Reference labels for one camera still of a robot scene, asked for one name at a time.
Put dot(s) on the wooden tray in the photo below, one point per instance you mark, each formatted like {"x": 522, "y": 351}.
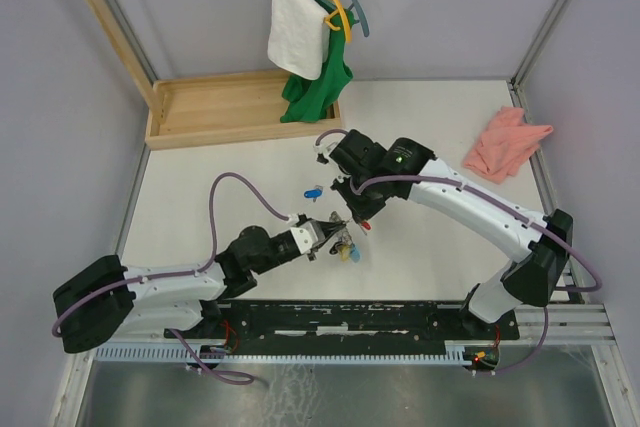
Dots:
{"x": 229, "y": 108}

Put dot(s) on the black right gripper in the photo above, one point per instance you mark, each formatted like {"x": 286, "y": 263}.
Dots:
{"x": 361, "y": 211}

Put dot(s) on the white slotted cable duct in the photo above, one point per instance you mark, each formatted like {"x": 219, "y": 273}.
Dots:
{"x": 174, "y": 352}

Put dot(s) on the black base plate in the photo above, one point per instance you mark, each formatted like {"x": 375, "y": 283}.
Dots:
{"x": 344, "y": 327}

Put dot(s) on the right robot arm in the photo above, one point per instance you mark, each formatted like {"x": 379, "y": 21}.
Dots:
{"x": 536, "y": 245}

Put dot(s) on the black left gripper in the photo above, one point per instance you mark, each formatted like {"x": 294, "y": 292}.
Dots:
{"x": 328, "y": 228}

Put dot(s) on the key with blue tag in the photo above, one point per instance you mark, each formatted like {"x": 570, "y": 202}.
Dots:
{"x": 314, "y": 193}

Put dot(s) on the green garment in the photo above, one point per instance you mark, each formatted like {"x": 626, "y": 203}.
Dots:
{"x": 309, "y": 100}

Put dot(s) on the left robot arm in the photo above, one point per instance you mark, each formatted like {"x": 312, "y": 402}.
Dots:
{"x": 108, "y": 299}

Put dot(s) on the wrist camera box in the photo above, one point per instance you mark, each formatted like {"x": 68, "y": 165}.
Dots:
{"x": 323, "y": 152}
{"x": 300, "y": 233}

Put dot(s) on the white towel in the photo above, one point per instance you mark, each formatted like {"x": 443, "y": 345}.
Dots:
{"x": 299, "y": 36}

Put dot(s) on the key with red tag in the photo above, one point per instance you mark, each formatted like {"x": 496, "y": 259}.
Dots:
{"x": 365, "y": 226}

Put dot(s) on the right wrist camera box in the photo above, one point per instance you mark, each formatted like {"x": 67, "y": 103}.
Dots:
{"x": 323, "y": 152}

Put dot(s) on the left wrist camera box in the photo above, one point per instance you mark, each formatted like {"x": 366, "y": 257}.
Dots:
{"x": 300, "y": 233}

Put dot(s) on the pink cloth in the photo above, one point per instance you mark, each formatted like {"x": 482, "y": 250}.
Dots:
{"x": 505, "y": 145}

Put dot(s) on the wooden rack post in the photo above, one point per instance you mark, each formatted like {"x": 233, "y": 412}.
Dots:
{"x": 123, "y": 42}

